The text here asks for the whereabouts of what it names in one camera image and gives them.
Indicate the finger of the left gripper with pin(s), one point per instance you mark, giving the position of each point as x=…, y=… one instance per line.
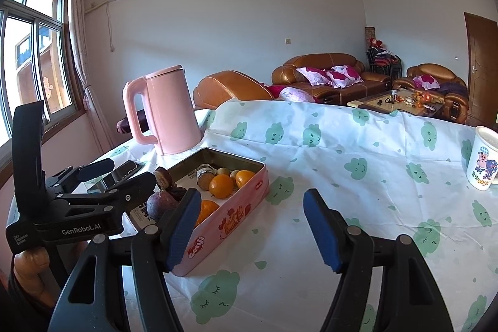
x=124, y=197
x=67, y=180

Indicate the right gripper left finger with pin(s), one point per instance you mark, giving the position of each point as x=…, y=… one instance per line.
x=155, y=251

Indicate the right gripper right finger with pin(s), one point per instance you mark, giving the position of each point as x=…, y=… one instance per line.
x=351, y=253

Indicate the purple passion fruit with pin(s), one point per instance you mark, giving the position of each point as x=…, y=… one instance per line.
x=159, y=203

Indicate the purple swirl cake roll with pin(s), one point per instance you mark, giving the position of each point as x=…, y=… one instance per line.
x=204, y=177

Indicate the orange tangerine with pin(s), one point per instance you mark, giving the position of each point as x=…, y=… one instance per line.
x=221, y=187
x=242, y=177
x=208, y=207

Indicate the dark brown passion fruit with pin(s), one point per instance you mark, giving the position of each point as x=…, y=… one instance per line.
x=163, y=178

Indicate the left hand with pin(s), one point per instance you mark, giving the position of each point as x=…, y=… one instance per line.
x=27, y=267

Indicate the black smartphone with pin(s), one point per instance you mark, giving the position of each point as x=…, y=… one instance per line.
x=117, y=176

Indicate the pink tin box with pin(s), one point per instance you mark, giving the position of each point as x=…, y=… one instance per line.
x=231, y=212

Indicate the cloud pattern tablecloth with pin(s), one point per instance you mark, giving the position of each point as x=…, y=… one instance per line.
x=388, y=174

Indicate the pink electric kettle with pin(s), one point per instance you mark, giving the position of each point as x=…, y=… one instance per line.
x=168, y=110

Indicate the small brown kiwi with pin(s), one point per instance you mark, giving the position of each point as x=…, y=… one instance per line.
x=223, y=171

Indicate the brown sofa armrest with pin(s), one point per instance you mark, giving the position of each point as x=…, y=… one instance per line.
x=217, y=88

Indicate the white cartoon mug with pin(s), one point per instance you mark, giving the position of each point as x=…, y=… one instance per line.
x=482, y=164

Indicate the coffee table with items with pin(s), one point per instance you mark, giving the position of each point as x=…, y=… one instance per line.
x=417, y=103

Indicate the brown leather long sofa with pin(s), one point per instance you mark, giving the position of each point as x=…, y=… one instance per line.
x=331, y=78

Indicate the stacked chairs in corner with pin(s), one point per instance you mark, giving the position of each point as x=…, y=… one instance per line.
x=380, y=59

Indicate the brown leather armchair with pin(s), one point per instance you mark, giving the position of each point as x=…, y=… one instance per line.
x=437, y=79

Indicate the beige curtain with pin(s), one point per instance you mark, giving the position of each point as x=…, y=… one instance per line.
x=77, y=35

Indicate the brown wooden door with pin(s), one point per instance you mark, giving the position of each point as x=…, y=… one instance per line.
x=482, y=70

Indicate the window with frame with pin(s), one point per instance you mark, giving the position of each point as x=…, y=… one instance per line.
x=35, y=64

